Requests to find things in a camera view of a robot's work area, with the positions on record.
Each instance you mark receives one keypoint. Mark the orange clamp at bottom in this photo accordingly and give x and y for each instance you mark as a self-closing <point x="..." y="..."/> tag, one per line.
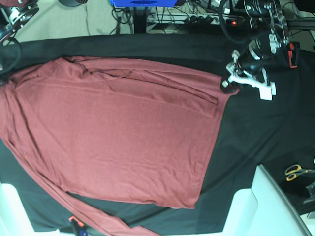
<point x="75" y="221"/>

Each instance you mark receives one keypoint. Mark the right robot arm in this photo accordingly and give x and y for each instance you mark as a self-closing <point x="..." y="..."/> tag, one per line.
<point x="14" y="14"/>

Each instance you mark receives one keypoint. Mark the black metal bracket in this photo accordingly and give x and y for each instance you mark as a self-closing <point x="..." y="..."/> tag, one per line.
<point x="311" y="190"/>

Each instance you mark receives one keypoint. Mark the black table cloth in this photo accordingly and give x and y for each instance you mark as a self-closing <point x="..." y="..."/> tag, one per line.
<point x="276" y="133"/>

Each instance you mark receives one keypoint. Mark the red long-sleeve T-shirt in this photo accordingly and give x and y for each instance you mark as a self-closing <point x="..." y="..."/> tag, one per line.
<point x="115" y="129"/>

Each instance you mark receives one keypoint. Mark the orange and black clamp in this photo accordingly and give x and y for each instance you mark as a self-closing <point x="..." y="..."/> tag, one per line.
<point x="293" y="50"/>

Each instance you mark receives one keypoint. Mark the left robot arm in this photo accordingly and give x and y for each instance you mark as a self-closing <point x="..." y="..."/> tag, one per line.
<point x="271" y="35"/>

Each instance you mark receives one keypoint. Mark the white foam block left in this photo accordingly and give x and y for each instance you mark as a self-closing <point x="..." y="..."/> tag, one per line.
<point x="13" y="218"/>

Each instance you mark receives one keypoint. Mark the blue plastic bin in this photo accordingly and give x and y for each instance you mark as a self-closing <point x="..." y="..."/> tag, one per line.
<point x="143" y="3"/>

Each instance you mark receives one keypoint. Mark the white foam block right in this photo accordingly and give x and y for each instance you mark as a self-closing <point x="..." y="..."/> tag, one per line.
<point x="263" y="210"/>

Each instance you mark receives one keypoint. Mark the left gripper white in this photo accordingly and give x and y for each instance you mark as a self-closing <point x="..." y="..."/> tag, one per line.
<point x="246" y="70"/>

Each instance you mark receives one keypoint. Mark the yellow-handled scissors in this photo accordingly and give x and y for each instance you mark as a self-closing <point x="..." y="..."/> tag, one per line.
<point x="294" y="171"/>

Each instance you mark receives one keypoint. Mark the white foam block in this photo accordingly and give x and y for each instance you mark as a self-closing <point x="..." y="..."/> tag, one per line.
<point x="13" y="218"/>
<point x="263" y="210"/>

